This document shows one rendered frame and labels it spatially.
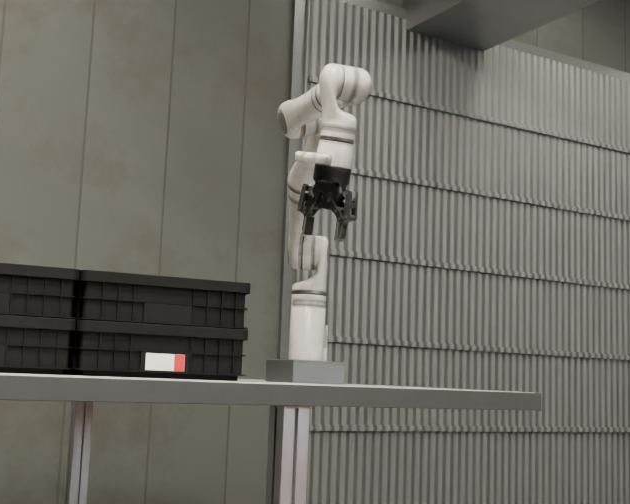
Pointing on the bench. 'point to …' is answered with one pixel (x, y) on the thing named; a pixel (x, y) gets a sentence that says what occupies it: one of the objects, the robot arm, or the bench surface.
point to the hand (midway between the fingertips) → (323, 235)
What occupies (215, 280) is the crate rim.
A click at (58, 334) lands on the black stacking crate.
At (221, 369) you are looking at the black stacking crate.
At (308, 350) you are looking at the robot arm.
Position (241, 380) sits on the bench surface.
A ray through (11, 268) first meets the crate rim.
